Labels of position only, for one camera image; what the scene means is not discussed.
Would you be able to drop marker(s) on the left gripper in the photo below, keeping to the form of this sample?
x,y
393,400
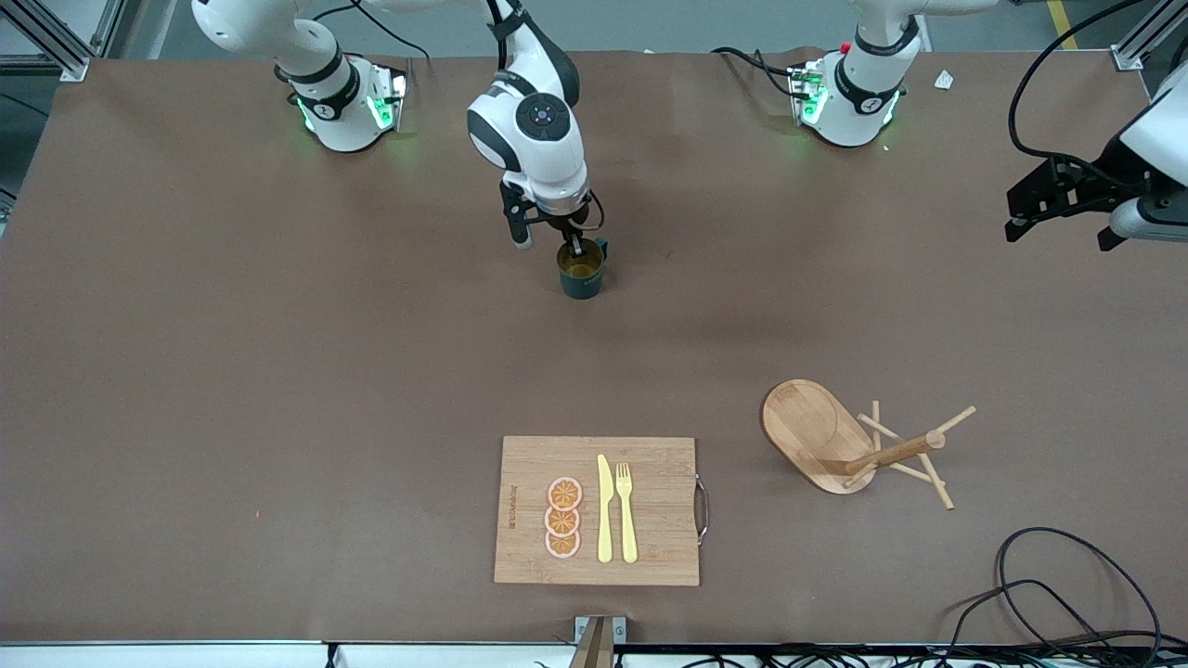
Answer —
x,y
1101,178

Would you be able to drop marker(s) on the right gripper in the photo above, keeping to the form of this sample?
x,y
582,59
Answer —
x,y
576,243

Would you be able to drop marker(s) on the dark green ribbed cup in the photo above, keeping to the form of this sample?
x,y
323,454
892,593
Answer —
x,y
583,286

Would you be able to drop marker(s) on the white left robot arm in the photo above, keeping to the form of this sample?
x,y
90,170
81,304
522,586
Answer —
x,y
858,102

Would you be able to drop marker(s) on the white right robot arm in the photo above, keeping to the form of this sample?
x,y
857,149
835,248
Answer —
x,y
538,148

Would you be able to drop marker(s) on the white paper scrap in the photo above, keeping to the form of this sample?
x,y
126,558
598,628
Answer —
x,y
944,80

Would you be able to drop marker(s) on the toy orange slice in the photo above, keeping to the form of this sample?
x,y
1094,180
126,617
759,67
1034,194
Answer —
x,y
564,494

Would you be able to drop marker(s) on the yellow plastic knife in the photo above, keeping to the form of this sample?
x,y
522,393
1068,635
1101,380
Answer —
x,y
605,520

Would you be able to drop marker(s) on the wooden cutting board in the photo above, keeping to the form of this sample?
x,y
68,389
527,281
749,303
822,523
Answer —
x,y
659,520

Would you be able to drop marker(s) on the yellow plastic fork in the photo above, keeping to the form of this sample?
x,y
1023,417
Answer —
x,y
627,529

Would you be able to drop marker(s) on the wooden mug tree stand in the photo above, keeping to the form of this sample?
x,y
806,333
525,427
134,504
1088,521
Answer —
x,y
803,422

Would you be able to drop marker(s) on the aluminium frame post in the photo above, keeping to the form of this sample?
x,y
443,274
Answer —
x,y
70,67
1128,57

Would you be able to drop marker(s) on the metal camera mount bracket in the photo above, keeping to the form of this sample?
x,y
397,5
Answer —
x,y
585,626

